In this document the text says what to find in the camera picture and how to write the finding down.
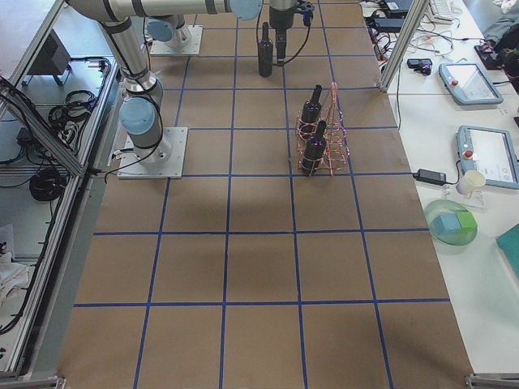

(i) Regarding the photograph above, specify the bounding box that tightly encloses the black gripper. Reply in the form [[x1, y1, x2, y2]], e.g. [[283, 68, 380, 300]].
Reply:
[[269, 0, 315, 65]]

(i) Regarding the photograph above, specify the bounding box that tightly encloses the dark wine bottle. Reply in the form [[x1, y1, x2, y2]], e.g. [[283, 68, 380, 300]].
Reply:
[[257, 22, 273, 77]]

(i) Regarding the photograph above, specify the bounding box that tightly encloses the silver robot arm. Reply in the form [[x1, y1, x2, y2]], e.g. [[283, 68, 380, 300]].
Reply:
[[144, 1, 315, 77], [67, 1, 262, 163]]

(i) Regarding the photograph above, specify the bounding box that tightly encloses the dark bottle in basket left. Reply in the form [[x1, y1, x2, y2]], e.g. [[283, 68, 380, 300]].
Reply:
[[298, 84, 322, 139]]

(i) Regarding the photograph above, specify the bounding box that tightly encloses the dark bottle in basket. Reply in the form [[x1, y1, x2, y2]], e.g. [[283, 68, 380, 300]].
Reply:
[[301, 120, 327, 176], [298, 84, 322, 139]]

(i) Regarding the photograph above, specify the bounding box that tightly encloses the dark bottle in basket right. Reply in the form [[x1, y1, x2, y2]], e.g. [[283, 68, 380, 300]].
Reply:
[[301, 120, 327, 176]]

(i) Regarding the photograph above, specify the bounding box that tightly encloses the blue teach pendant far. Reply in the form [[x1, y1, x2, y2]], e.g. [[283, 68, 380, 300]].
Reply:
[[438, 62, 504, 105]]

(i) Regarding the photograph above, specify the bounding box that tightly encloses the blue teach pendant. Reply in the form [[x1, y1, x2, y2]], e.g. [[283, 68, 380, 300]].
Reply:
[[457, 126, 518, 190], [438, 62, 504, 105]]

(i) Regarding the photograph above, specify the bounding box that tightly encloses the black power brick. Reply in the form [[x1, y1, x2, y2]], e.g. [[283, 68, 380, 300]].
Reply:
[[413, 169, 447, 186]]

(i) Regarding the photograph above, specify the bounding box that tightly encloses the white paper cup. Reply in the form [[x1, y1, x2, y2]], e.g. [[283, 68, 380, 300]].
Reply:
[[456, 170, 486, 196]]

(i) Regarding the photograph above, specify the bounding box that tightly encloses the blue teach pendant near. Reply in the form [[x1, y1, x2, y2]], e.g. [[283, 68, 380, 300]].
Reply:
[[457, 126, 518, 190]]

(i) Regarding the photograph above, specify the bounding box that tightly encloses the green bowl with blocks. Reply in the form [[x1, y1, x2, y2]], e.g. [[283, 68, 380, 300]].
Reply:
[[424, 199, 478, 246]]

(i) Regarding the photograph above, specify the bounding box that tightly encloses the teal book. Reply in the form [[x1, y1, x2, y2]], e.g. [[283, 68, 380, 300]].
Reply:
[[496, 224, 519, 276]]

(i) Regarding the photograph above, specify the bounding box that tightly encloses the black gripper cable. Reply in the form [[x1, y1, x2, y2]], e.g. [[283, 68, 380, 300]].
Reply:
[[275, 0, 315, 66]]

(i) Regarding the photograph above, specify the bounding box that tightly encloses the copper wire wine basket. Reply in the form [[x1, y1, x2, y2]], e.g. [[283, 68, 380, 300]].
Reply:
[[295, 82, 350, 177]]

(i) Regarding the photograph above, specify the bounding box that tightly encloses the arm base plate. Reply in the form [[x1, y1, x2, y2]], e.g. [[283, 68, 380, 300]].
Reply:
[[117, 127, 188, 179], [150, 24, 203, 57]]

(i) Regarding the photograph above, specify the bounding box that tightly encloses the aluminium frame post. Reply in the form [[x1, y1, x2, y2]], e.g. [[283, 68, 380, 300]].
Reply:
[[380, 0, 428, 92]]

